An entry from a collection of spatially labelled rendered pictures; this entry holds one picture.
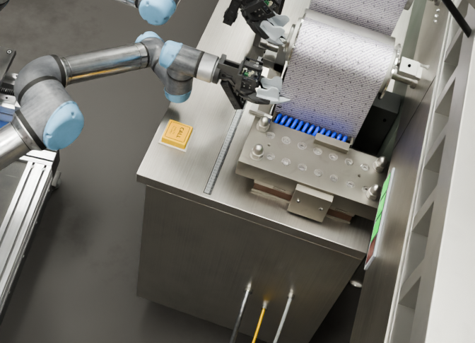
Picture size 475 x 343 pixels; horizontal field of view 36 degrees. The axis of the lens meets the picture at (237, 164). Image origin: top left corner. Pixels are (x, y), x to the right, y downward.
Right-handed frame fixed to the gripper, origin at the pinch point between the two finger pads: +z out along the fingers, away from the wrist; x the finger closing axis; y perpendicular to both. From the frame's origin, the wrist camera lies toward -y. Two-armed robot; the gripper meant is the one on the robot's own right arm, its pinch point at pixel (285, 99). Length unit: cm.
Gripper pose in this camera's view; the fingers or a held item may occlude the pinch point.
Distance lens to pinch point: 197.9
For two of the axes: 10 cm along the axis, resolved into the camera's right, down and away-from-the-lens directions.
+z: 9.4, 3.3, -0.5
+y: 1.5, -5.5, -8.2
